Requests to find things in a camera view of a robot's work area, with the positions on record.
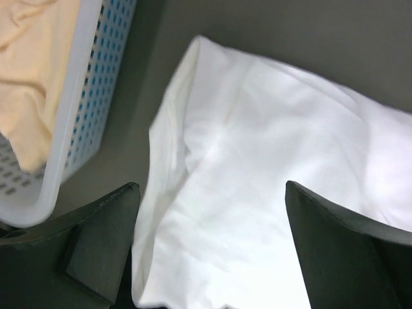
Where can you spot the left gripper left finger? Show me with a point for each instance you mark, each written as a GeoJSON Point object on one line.
{"type": "Point", "coordinates": [75, 260]}

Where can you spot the orange t shirt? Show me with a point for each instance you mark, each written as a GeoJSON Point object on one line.
{"type": "Point", "coordinates": [36, 38]}

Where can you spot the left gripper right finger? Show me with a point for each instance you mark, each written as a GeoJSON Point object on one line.
{"type": "Point", "coordinates": [348, 260]}

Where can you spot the white t shirt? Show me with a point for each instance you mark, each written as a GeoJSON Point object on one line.
{"type": "Point", "coordinates": [232, 129]}

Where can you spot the white plastic basket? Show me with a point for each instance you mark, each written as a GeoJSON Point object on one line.
{"type": "Point", "coordinates": [97, 47]}

